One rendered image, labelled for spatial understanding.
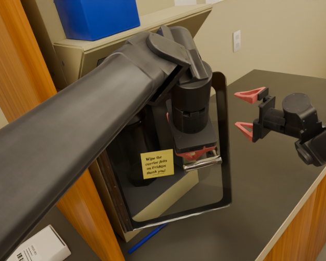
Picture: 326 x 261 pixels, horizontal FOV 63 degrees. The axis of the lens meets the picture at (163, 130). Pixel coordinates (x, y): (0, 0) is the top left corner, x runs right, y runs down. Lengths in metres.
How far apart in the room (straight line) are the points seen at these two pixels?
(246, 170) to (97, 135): 0.83
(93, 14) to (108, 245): 0.47
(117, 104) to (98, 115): 0.03
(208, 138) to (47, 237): 0.63
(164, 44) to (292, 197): 0.70
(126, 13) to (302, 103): 0.40
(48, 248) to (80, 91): 0.70
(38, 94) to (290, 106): 0.50
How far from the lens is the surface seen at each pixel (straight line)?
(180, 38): 0.41
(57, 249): 0.86
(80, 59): 0.45
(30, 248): 0.91
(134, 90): 0.25
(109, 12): 0.47
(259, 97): 0.72
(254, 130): 0.74
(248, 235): 0.81
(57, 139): 0.18
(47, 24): 0.54
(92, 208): 0.57
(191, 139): 0.41
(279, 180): 0.96
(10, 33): 0.43
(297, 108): 0.63
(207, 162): 0.61
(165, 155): 0.63
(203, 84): 0.34
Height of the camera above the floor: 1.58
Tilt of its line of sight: 31 degrees down
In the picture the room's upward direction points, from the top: 11 degrees counter-clockwise
